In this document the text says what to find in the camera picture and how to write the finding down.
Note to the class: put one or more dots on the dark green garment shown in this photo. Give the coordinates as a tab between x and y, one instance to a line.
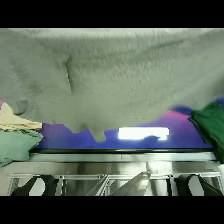
210	125

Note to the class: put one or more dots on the grey T-shirt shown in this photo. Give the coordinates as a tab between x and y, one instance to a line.
110	76

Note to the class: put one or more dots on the silver frame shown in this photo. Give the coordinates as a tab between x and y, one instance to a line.
113	166

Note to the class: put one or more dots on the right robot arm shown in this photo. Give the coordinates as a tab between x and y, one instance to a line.
196	186

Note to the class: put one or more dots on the beige garment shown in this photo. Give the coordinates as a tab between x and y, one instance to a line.
11	120

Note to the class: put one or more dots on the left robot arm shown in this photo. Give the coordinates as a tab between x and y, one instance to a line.
36	187

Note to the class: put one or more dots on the light green garment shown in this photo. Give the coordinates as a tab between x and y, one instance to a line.
15	145

